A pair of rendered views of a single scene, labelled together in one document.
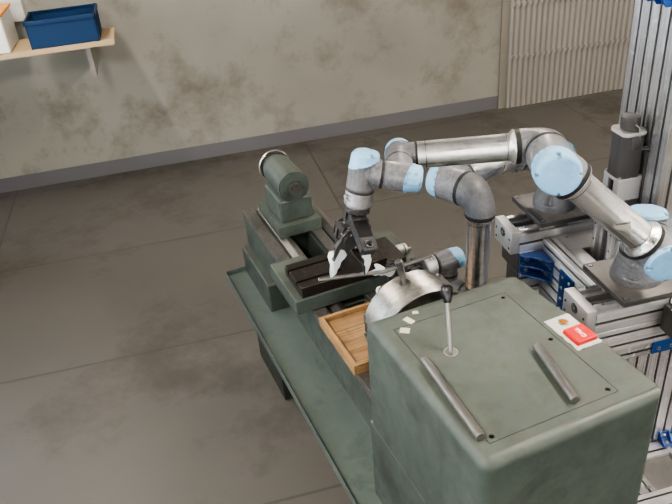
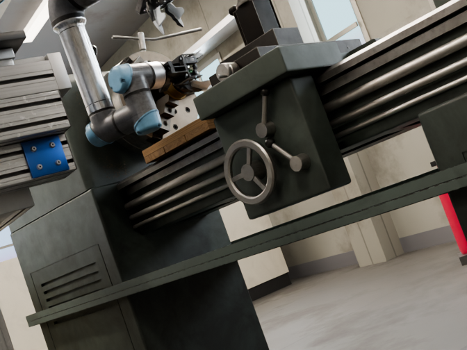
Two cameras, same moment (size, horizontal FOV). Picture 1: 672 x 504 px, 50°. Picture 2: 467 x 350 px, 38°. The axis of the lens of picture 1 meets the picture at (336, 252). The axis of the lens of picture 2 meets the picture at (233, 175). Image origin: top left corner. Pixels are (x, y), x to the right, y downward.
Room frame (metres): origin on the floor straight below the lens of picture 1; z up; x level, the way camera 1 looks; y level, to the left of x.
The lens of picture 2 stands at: (3.81, -0.99, 0.58)
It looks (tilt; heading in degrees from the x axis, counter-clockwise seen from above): 5 degrees up; 155
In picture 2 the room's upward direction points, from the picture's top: 20 degrees counter-clockwise
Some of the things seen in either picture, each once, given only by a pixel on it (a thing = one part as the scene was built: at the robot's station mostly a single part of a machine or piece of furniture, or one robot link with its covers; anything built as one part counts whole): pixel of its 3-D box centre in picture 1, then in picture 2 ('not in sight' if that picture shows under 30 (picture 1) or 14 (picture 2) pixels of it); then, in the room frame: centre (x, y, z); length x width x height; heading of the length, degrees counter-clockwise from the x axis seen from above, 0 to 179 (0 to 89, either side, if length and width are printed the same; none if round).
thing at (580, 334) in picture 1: (580, 335); not in sight; (1.40, -0.59, 1.26); 0.06 x 0.06 x 0.02; 20
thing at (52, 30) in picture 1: (64, 26); not in sight; (5.10, 1.72, 1.31); 0.47 x 0.35 x 0.18; 101
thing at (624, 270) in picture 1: (638, 261); not in sight; (1.77, -0.90, 1.21); 0.15 x 0.15 x 0.10
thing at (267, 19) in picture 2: not in sight; (258, 23); (2.32, -0.09, 1.07); 0.07 x 0.07 x 0.10; 20
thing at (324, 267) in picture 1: (345, 265); (290, 64); (2.30, -0.03, 0.95); 0.43 x 0.18 x 0.04; 110
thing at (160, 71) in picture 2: (427, 265); (152, 74); (2.05, -0.31, 1.08); 0.08 x 0.05 x 0.08; 20
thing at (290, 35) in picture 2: (363, 254); (260, 53); (2.30, -0.10, 1.00); 0.20 x 0.10 x 0.05; 20
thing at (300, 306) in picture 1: (346, 269); (306, 76); (2.35, -0.03, 0.90); 0.53 x 0.30 x 0.06; 110
